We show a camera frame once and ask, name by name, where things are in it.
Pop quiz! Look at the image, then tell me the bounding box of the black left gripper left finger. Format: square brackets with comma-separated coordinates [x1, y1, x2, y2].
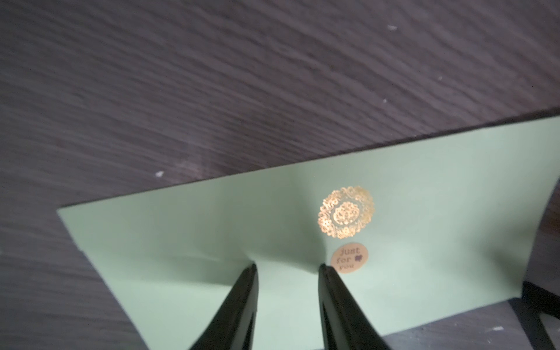
[190, 263, 259, 350]

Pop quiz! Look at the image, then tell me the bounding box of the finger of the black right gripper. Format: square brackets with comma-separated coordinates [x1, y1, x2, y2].
[509, 281, 559, 350]

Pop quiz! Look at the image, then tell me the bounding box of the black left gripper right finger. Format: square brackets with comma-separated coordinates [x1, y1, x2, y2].
[319, 264, 390, 350]

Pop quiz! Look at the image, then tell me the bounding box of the light green envelope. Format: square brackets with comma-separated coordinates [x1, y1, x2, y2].
[58, 117, 559, 349]

